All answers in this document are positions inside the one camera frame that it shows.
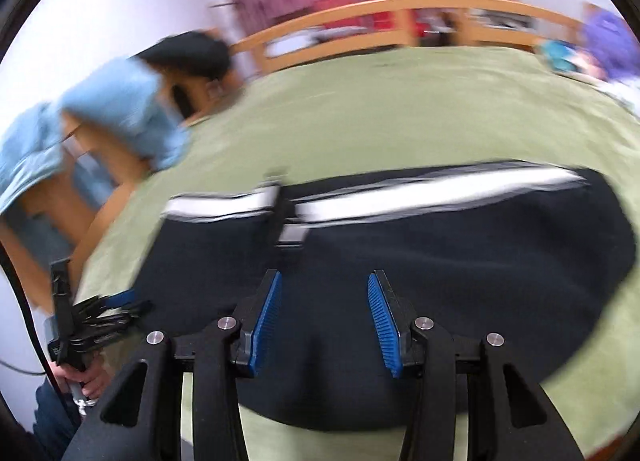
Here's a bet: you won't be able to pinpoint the black cable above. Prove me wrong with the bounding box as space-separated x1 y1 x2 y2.
0 240 66 422

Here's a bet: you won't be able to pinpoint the purple plush toy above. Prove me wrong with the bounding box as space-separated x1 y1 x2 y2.
582 8 639 81

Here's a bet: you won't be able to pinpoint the wooden chair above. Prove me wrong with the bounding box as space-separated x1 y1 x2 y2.
0 70 241 312

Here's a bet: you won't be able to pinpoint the black pants with white stripe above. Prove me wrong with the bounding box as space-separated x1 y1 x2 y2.
132 161 637 431

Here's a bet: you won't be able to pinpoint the colourful geometric pillow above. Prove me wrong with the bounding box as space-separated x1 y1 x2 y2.
537 40 587 72

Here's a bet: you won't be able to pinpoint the black garment on chair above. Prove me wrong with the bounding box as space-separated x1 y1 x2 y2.
136 31 232 81

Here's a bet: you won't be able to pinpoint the person's left hand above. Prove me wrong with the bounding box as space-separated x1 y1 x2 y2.
49 353 114 399

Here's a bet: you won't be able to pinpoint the green bed blanket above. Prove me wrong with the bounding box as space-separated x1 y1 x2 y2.
78 47 639 460

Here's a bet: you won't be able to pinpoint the light blue towel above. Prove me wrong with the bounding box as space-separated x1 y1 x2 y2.
1 57 189 210

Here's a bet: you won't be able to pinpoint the red storage box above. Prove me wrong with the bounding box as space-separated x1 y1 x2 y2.
311 0 426 38

